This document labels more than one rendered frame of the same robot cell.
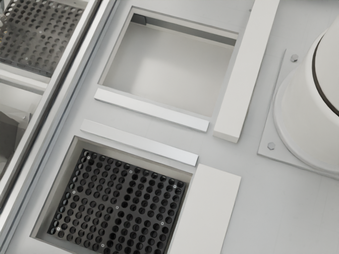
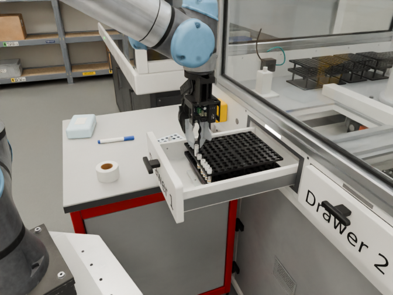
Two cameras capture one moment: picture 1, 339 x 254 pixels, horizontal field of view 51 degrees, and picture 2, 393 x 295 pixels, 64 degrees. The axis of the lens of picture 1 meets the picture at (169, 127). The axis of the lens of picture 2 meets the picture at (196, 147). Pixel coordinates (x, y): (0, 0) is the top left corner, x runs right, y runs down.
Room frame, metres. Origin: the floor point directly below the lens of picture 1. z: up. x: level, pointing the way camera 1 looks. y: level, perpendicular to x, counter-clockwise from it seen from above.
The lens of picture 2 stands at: (0.10, 0.90, 1.34)
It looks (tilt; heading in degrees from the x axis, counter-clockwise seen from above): 30 degrees down; 311
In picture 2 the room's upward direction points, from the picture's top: straight up
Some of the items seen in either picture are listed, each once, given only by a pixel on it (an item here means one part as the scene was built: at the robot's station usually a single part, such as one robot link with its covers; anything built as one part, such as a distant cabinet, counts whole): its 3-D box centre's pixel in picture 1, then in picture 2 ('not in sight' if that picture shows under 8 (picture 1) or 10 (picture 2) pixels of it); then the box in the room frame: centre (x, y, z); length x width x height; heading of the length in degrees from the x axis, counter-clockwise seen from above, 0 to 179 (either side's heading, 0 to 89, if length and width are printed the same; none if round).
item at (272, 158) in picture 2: not in sight; (231, 160); (0.52, 0.26, 0.87); 0.22 x 0.18 x 0.06; 62
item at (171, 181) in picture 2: not in sight; (162, 172); (0.62, 0.43, 0.87); 0.29 x 0.02 x 0.11; 152
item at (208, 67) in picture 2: not in sight; (200, 61); (0.57, 0.35, 1.16); 0.08 x 0.08 x 0.05
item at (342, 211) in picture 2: not in sight; (340, 211); (0.20, 0.33, 0.91); 0.07 x 0.04 x 0.01; 152
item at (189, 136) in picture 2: not in sight; (191, 136); (0.57, 0.37, 0.97); 0.06 x 0.03 x 0.09; 151
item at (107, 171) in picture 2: not in sight; (107, 171); (0.86, 0.46, 0.78); 0.07 x 0.07 x 0.04
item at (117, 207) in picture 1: (120, 209); not in sight; (0.10, 0.13, 0.87); 0.22 x 0.18 x 0.06; 62
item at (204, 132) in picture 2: not in sight; (206, 133); (0.56, 0.33, 0.97); 0.06 x 0.03 x 0.09; 151
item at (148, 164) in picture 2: not in sight; (152, 164); (0.63, 0.46, 0.91); 0.07 x 0.04 x 0.01; 152
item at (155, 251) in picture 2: not in sight; (148, 214); (0.97, 0.22, 0.38); 0.62 x 0.58 x 0.76; 152
